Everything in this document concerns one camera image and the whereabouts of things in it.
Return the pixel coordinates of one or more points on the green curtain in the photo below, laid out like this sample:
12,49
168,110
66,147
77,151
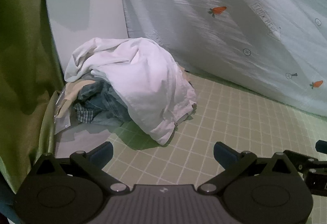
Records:
20,47

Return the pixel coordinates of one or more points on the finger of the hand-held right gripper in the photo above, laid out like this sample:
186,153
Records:
304,160
321,146

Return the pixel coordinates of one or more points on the carrot print quilt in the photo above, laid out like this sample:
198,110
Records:
204,35

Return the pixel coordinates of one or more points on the white mattress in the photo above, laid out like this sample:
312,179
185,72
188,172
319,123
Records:
84,9

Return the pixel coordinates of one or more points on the checked shirt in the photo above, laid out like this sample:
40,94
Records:
84,114

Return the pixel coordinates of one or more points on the clear plastic bag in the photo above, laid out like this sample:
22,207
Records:
63,121

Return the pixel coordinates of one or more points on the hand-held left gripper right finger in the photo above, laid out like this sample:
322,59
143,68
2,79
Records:
224,155

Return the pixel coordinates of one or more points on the beige cloth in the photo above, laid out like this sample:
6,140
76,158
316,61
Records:
74,91

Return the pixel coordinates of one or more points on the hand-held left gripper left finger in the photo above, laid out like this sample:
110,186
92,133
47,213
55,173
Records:
102,155

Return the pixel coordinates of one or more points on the white garment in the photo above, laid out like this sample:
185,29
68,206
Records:
143,78

